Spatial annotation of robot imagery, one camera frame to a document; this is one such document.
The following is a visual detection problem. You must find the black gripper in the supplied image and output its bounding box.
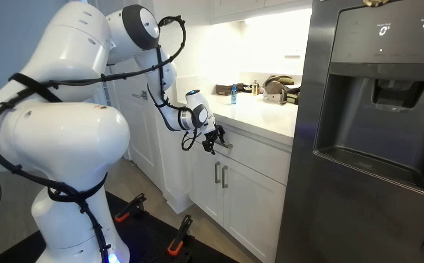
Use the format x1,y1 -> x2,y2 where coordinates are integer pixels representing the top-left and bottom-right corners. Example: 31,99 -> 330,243
201,124 -> 229,156

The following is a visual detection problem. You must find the white drawer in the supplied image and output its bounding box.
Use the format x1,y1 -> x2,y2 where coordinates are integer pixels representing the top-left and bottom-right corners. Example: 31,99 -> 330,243
216,126 -> 293,187

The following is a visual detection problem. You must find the dark flat countertop object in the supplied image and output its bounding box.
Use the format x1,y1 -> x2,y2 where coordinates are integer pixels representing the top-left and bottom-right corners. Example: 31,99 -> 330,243
214,82 -> 254,97

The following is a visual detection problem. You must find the narrow white cabinet door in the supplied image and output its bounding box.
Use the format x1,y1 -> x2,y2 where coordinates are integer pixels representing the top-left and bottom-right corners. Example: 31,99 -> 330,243
189,148 -> 224,225

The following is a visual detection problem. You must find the white corner cabinet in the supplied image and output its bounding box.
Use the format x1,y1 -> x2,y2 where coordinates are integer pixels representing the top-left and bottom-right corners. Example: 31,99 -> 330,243
154,72 -> 195,215

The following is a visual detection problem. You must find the brown bag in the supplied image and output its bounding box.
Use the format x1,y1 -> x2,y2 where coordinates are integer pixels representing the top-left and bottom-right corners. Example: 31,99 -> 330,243
262,73 -> 303,107

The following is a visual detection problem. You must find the wide white cabinet door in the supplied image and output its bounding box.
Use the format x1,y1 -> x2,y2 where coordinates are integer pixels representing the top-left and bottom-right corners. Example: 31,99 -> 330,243
220,156 -> 289,263

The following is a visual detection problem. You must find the tall white cabinet door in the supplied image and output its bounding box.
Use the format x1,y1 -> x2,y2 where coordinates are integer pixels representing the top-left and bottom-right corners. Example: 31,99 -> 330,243
106,57 -> 160,183

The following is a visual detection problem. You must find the orange black bar clamp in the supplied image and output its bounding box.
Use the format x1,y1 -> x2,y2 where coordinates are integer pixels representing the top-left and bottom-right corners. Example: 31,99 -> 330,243
166,213 -> 195,257
113,192 -> 148,225

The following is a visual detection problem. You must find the black steel refrigerator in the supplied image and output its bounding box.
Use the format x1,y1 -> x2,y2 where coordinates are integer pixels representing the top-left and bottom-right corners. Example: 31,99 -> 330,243
275,0 -> 424,263

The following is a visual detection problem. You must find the gold object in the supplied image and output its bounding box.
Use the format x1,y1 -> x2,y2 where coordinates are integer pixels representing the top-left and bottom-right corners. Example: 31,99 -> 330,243
362,0 -> 395,9

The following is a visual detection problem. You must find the silver tall door handle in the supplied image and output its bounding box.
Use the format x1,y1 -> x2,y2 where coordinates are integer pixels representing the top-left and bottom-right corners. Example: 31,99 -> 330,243
132,89 -> 150,102

